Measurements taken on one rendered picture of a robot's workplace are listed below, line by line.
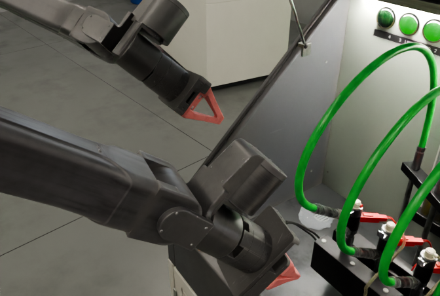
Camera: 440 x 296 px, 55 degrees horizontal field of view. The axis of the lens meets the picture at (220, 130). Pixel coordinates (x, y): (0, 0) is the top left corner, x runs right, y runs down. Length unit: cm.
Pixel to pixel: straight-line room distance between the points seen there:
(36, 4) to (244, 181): 51
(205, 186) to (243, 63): 346
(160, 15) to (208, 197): 31
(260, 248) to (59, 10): 50
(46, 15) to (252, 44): 319
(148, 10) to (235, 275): 39
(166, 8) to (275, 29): 334
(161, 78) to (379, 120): 68
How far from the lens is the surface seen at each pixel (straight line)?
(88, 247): 240
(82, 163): 35
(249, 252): 49
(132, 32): 65
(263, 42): 393
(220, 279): 92
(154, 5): 65
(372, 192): 126
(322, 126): 68
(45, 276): 233
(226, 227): 46
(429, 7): 99
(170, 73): 64
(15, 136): 33
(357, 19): 114
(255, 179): 44
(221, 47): 371
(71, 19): 72
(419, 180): 101
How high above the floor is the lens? 165
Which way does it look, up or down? 31 degrees down
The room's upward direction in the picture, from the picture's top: straight up
